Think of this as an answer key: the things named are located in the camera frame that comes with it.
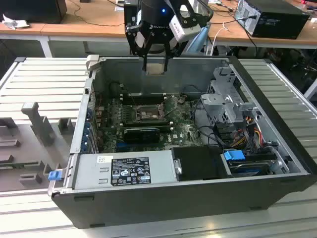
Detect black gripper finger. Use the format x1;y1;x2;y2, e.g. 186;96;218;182
125;24;152;72
158;34;184;73

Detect silver CPU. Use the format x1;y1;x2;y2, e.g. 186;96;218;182
145;61;165;75

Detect metal socket cover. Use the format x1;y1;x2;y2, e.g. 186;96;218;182
158;95;178;119

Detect CPU socket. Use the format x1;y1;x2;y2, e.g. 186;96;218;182
135;104;165;122

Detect black computer tower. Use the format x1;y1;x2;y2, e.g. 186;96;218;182
123;3;142;34

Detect black RAM slots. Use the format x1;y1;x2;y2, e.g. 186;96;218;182
120;92;167;105
118;120;174;131

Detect pale blue teach pendant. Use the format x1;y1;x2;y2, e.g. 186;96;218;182
184;23;211;55

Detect silver metal drive cage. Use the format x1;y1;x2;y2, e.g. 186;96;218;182
199;65;263;124

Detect green motherboard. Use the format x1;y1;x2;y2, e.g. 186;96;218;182
95;95;206;153

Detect black graphics card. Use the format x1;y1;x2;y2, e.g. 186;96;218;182
123;127;161;144

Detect wooden desk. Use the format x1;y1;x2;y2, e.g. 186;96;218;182
0;0;317;59

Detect hard disk in blue carrier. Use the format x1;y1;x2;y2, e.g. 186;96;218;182
222;148;273;178

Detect black desktop computer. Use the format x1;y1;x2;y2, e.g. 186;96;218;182
234;0;311;40

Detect large black box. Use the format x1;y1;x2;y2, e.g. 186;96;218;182
0;0;68;25

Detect grey power supply unit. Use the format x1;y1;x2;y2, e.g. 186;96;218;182
73;150;179;190

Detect crumpled white paper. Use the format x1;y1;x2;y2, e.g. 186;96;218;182
1;13;30;30

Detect grey parts rack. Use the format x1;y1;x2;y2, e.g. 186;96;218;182
0;101;77;193

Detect black PC case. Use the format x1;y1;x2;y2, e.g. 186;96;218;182
47;55;317;230

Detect green RAM stick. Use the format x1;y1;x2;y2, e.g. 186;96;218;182
0;162;40;171

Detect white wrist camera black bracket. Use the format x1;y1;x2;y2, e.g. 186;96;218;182
170;4;202;43

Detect grey case handle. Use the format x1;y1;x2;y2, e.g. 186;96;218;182
85;55;100;73

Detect white cable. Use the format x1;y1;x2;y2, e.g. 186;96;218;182
212;21;230;48

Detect coloured wire bundle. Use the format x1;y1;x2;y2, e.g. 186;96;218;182
230;123;263;149

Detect white metal frame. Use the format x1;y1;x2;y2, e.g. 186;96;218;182
304;80;317;100

